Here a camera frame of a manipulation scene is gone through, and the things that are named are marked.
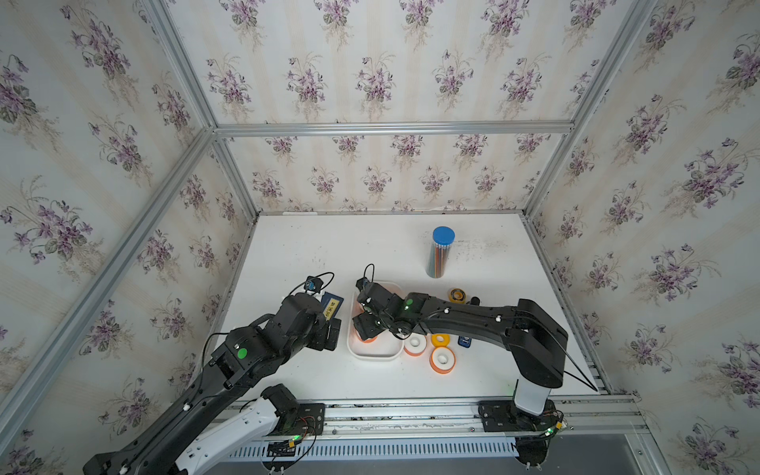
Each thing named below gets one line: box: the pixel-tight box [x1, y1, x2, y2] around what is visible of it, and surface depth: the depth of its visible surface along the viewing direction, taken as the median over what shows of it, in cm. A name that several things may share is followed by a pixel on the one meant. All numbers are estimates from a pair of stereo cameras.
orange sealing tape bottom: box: [429, 346, 457, 375], surface depth 83 cm
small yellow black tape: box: [449, 287, 467, 304], surface depth 97 cm
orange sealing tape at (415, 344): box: [402, 332, 428, 358], surface depth 86 cm
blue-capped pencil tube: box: [425, 225, 457, 280], surface depth 90 cm
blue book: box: [320, 290, 345, 321], surface depth 95 cm
